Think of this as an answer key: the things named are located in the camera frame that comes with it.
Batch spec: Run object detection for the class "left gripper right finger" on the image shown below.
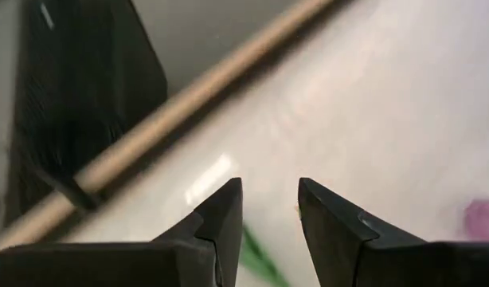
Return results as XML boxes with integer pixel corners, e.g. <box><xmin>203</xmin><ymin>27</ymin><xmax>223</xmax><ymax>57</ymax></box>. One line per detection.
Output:
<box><xmin>298</xmin><ymin>177</ymin><xmax>489</xmax><ymax>287</ymax></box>

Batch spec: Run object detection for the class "black computer tower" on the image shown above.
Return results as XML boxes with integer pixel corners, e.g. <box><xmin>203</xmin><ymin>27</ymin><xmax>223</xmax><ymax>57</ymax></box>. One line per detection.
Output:
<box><xmin>5</xmin><ymin>0</ymin><xmax>169</xmax><ymax>225</ymax></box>

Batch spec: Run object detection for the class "white glossy table board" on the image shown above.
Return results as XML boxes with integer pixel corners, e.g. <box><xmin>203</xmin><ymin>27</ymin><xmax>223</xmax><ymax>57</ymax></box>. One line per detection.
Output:
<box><xmin>61</xmin><ymin>0</ymin><xmax>489</xmax><ymax>287</ymax></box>

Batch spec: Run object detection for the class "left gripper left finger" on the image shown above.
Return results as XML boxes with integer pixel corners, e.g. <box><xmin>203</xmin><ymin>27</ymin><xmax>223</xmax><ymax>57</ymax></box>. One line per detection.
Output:
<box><xmin>0</xmin><ymin>177</ymin><xmax>244</xmax><ymax>287</ymax></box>

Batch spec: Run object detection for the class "white artificial tulip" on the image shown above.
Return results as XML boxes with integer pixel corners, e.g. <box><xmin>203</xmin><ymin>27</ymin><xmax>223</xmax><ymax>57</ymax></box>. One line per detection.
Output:
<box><xmin>240</xmin><ymin>222</ymin><xmax>291</xmax><ymax>287</ymax></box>

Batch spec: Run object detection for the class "pink glass vase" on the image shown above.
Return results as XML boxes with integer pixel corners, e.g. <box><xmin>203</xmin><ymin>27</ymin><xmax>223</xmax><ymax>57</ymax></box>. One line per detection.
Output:
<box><xmin>463</xmin><ymin>198</ymin><xmax>489</xmax><ymax>243</ymax></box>

